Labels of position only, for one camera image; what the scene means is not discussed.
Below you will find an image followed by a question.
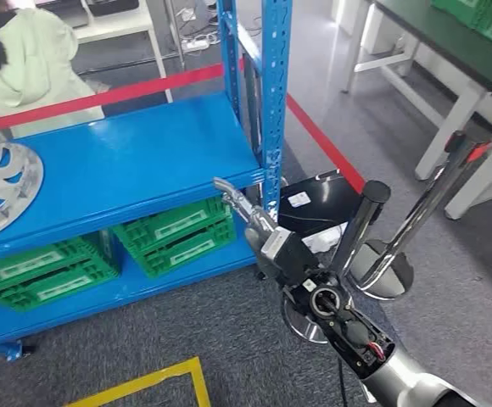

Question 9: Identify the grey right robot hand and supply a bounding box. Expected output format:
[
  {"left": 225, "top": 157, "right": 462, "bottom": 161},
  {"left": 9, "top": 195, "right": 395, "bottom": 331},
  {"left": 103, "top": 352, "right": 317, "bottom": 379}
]
[{"left": 212, "top": 177, "right": 287, "bottom": 283}]

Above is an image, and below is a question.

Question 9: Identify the silver plastic wheel hubcap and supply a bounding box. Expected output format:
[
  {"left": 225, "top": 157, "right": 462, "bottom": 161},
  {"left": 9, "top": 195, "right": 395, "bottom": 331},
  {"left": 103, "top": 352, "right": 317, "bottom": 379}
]
[{"left": 0, "top": 138, "right": 44, "bottom": 246}]

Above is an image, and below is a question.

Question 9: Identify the blue metal shelf rack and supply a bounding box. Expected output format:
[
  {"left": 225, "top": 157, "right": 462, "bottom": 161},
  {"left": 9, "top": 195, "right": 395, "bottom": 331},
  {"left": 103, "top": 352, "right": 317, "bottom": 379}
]
[{"left": 0, "top": 0, "right": 293, "bottom": 362}]

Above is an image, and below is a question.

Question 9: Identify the white workbench green top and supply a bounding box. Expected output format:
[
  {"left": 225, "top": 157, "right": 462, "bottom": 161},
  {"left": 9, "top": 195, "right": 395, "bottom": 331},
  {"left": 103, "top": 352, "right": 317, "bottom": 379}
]
[{"left": 444, "top": 80, "right": 492, "bottom": 221}]

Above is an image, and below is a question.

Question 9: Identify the white workbench dark top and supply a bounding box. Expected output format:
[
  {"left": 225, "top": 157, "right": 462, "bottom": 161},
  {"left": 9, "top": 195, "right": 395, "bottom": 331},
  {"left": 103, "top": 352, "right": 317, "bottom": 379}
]
[{"left": 342, "top": 0, "right": 492, "bottom": 182}]

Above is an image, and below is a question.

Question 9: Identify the black glossy box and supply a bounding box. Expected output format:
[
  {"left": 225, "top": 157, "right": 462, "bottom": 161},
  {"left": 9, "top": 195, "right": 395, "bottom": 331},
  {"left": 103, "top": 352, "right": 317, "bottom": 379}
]
[{"left": 277, "top": 170, "right": 368, "bottom": 238}]

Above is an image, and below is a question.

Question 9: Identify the white power strip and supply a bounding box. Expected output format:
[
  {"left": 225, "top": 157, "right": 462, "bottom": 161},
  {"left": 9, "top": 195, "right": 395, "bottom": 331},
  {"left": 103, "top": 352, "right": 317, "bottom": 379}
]
[{"left": 181, "top": 36, "right": 212, "bottom": 55}]

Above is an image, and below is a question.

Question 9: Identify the yellow floor tape square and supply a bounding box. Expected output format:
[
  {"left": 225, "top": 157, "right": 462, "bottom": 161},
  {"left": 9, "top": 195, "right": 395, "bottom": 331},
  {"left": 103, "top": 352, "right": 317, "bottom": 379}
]
[{"left": 64, "top": 356, "right": 212, "bottom": 407}]

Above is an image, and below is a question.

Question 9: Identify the grey metal table leg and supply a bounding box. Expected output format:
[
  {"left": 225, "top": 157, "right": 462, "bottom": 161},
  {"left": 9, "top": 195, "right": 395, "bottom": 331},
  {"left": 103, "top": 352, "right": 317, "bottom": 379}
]
[{"left": 163, "top": 0, "right": 187, "bottom": 71}]

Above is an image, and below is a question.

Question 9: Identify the red barrier belt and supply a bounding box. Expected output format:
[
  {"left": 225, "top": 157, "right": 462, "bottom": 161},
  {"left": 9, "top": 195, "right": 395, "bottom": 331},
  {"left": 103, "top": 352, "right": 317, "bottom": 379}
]
[{"left": 0, "top": 58, "right": 366, "bottom": 195}]

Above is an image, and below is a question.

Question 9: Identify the white desk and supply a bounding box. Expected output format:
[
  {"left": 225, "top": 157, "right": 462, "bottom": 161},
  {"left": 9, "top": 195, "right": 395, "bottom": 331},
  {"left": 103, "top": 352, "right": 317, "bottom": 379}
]
[{"left": 33, "top": 0, "right": 175, "bottom": 105}]

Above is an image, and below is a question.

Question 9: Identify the black moulded tray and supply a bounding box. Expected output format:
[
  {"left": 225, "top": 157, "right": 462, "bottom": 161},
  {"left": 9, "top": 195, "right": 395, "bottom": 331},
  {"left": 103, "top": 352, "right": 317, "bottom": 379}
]
[{"left": 86, "top": 0, "right": 141, "bottom": 18}]

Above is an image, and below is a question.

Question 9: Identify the person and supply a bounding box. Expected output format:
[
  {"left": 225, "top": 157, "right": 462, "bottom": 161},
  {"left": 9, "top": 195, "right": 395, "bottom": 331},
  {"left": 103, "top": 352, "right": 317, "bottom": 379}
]
[{"left": 0, "top": 0, "right": 106, "bottom": 139}]

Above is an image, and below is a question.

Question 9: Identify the chrome stanchion post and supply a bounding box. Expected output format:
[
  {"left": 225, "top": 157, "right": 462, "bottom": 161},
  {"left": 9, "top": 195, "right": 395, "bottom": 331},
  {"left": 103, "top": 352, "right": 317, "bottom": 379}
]
[
  {"left": 347, "top": 131, "right": 492, "bottom": 300},
  {"left": 282, "top": 179, "right": 392, "bottom": 345}
]

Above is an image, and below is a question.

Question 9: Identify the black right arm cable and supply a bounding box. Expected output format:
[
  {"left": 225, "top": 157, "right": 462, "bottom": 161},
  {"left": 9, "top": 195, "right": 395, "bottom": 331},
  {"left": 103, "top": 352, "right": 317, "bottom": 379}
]
[{"left": 337, "top": 356, "right": 350, "bottom": 407}]

